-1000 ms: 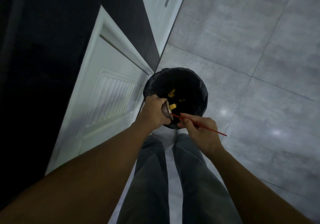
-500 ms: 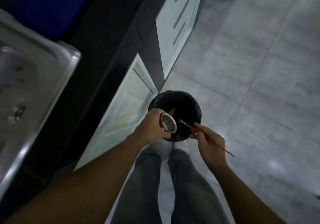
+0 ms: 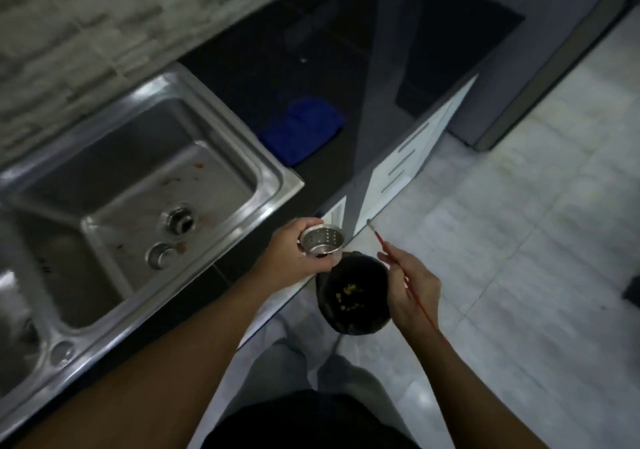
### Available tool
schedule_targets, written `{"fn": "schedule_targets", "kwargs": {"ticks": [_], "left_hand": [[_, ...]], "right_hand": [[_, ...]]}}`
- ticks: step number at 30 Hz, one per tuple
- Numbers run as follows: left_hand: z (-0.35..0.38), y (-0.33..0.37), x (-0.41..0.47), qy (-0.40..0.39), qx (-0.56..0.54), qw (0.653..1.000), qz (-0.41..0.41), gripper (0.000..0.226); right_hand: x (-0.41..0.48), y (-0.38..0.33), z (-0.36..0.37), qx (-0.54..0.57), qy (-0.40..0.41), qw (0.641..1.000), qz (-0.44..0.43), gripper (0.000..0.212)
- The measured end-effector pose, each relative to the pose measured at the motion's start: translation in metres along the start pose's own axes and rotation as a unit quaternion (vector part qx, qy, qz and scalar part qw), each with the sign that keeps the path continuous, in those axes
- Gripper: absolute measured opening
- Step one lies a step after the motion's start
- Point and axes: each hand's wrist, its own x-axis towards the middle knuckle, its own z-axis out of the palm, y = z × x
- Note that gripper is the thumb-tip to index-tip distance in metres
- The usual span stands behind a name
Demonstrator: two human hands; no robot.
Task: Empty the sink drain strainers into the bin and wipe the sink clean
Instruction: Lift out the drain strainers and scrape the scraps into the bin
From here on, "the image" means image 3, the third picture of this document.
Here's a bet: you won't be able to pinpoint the person's right hand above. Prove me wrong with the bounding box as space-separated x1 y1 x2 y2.
381 243 444 343

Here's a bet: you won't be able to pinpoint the dark object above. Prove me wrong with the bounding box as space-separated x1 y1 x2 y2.
621 273 640 308

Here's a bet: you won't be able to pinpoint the person's right forearm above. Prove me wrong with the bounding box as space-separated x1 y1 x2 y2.
400 321 553 449

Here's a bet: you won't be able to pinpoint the thin red-handled brush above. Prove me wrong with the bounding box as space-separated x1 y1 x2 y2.
367 219 447 343

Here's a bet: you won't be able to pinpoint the round sink drain opening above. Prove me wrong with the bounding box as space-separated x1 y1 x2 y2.
160 204 196 235

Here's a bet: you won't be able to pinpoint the steel sink strainer basket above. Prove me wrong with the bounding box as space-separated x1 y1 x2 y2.
298 223 347 263

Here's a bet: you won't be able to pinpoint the blue cloth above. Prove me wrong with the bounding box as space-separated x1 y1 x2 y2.
257 95 347 167

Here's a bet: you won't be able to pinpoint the grey trousers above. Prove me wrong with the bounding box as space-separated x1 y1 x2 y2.
219 336 417 449

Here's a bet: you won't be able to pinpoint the black trash bin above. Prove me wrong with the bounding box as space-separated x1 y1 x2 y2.
315 251 392 337

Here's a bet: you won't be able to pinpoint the stainless steel double sink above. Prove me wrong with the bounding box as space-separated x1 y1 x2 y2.
0 61 306 428

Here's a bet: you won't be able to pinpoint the white kitchen cabinet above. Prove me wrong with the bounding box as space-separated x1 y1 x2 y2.
314 74 479 245

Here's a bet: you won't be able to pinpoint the round steel overflow cover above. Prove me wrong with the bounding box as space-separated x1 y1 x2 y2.
144 242 180 271

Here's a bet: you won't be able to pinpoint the person's left forearm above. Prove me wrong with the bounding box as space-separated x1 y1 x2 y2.
19 264 281 449

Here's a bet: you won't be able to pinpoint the small round steel sink cap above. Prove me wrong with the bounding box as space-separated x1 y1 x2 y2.
49 341 76 367

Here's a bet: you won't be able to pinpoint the person's left hand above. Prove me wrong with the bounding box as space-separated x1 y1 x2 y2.
259 217 340 293

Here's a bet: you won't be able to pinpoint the yellow food scraps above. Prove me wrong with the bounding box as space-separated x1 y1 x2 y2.
334 284 367 313

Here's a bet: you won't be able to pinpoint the grey refrigerator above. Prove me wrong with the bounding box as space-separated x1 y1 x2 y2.
446 0 640 153

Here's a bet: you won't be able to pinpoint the black shirt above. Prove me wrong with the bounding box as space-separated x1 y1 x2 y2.
199 389 422 449

